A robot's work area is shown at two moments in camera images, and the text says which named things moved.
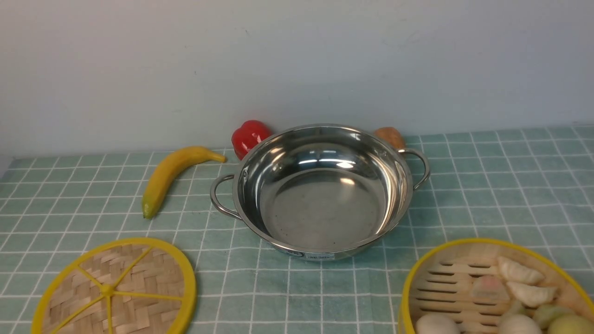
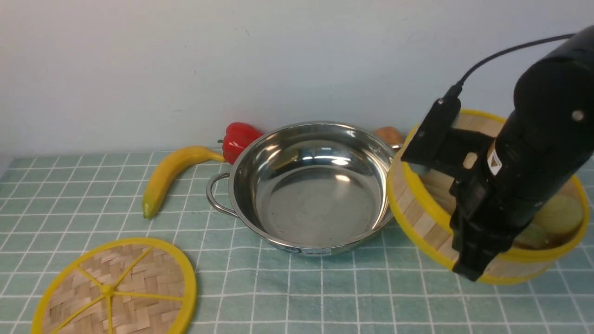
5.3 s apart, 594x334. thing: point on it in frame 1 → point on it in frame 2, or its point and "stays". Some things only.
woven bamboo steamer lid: x=133 y=285 stays
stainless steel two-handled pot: x=322 y=191 stays
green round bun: x=570 y=324 → x=560 y=214
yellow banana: x=166 y=168 stays
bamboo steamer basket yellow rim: x=441 y=282 → x=421 y=199
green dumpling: x=545 y=314 → x=532 y=237
